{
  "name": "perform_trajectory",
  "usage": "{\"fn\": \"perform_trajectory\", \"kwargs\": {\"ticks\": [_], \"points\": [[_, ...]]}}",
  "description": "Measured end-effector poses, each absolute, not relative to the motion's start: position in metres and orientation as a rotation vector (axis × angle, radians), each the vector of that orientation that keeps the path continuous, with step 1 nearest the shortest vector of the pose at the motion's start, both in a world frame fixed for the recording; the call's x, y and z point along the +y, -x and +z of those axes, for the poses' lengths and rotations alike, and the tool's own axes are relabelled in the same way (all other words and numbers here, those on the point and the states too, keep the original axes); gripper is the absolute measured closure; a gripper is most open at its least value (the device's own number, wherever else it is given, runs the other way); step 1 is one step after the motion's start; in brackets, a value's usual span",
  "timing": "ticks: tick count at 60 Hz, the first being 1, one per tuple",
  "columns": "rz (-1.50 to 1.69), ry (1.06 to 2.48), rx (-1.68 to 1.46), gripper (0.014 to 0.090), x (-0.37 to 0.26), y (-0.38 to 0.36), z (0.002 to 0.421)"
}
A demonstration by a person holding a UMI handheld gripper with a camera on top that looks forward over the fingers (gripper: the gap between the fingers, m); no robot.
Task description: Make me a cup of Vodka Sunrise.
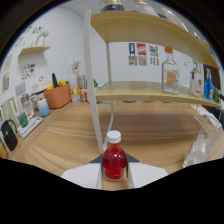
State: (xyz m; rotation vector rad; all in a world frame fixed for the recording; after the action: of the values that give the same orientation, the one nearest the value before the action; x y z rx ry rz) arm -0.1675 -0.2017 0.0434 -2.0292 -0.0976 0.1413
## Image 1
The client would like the red liquid bottle white cap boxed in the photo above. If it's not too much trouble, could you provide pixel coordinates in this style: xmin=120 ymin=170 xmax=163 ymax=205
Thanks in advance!
xmin=102 ymin=130 xmax=128 ymax=181

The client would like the clear bottle orange cap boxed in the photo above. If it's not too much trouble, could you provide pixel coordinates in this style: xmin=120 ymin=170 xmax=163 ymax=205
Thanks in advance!
xmin=161 ymin=46 xmax=181 ymax=95

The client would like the light blue lidded cup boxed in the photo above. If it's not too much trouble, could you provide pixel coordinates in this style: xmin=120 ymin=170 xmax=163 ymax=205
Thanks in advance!
xmin=36 ymin=97 xmax=51 ymax=118

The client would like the green cup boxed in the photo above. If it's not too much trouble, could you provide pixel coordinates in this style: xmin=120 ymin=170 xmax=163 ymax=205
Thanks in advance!
xmin=17 ymin=111 xmax=30 ymax=129

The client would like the white tray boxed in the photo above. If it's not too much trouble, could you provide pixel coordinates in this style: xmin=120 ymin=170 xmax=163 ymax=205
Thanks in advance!
xmin=16 ymin=116 xmax=44 ymax=139

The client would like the orange storage basket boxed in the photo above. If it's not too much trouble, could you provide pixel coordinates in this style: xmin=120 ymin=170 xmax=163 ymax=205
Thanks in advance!
xmin=43 ymin=83 xmax=72 ymax=110

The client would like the white-framed wooden shelf rack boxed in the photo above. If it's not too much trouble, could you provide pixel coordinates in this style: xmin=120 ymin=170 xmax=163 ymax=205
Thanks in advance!
xmin=83 ymin=9 xmax=223 ymax=156

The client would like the black kettle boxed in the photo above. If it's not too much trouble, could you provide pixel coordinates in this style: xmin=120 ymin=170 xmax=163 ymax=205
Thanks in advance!
xmin=0 ymin=119 xmax=19 ymax=152

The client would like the blue liquid bottle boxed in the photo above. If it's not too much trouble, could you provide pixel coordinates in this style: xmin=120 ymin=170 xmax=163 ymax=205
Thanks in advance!
xmin=203 ymin=68 xmax=215 ymax=102

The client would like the white flower vase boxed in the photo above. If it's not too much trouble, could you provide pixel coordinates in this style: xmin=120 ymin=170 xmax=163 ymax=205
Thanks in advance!
xmin=71 ymin=58 xmax=83 ymax=81

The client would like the tall glass jar cork lid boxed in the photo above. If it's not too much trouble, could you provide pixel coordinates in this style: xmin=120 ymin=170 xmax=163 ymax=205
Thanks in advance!
xmin=133 ymin=0 xmax=158 ymax=16

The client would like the black and yellow can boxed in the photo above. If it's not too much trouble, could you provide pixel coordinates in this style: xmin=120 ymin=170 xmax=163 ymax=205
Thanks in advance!
xmin=100 ymin=0 xmax=125 ymax=13

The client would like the multicolour wall poster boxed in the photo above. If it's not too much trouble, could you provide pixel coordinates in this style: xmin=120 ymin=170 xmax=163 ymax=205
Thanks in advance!
xmin=148 ymin=44 xmax=160 ymax=66

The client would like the red wall poster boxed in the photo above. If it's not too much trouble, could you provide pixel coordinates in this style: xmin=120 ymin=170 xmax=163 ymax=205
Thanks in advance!
xmin=136 ymin=43 xmax=148 ymax=67

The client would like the blue wall poster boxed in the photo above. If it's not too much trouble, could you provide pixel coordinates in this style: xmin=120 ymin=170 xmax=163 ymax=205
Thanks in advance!
xmin=128 ymin=42 xmax=138 ymax=67

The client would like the wooden wall shelf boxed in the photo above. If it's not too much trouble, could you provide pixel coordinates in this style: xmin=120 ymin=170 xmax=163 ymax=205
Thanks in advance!
xmin=18 ymin=45 xmax=52 ymax=57

